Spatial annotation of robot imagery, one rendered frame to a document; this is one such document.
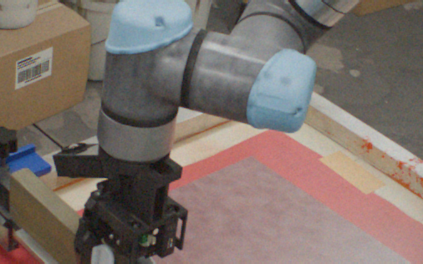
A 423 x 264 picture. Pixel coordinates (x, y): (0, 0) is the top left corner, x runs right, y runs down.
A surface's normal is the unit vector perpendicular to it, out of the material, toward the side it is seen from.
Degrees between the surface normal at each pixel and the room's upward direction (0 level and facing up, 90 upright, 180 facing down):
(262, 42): 4
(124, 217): 0
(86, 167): 91
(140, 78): 90
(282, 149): 0
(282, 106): 83
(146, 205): 90
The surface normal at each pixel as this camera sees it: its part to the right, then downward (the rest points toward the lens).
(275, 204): 0.14, -0.84
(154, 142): 0.51, 0.51
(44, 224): -0.72, 0.29
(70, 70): 0.74, 0.45
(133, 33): -0.35, 0.41
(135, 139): 0.00, 0.54
